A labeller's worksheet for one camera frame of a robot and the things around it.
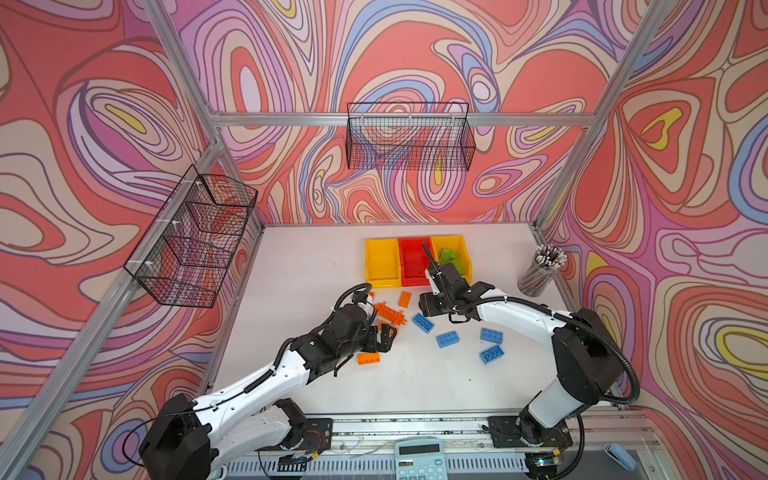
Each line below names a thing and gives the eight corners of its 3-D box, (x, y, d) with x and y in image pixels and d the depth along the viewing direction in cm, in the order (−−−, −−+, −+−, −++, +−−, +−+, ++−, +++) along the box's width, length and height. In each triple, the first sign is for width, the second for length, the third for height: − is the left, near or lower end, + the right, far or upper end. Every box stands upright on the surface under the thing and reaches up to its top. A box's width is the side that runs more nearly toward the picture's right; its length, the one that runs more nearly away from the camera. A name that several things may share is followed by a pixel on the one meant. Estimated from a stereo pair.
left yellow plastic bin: (364, 288, 102) (363, 277, 97) (366, 250, 113) (365, 238, 108) (400, 288, 102) (401, 277, 97) (399, 250, 113) (399, 238, 108)
